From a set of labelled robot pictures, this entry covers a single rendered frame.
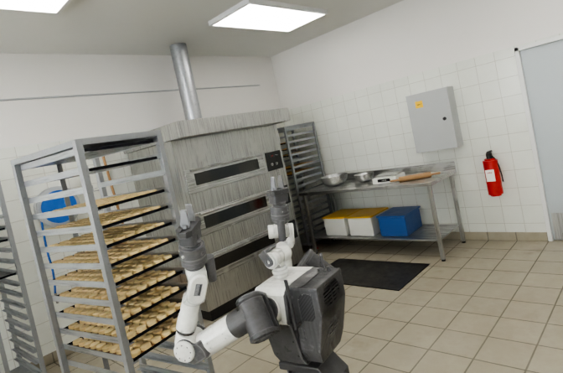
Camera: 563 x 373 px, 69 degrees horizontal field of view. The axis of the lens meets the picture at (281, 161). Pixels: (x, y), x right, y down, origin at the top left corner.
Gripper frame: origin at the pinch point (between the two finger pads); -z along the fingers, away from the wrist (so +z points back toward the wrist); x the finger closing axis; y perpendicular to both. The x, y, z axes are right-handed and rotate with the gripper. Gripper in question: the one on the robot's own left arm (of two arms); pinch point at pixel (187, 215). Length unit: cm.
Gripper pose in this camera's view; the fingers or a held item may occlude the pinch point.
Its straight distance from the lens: 139.9
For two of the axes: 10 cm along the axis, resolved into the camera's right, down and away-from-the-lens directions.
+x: 1.4, -3.1, 9.4
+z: 0.7, 9.5, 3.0
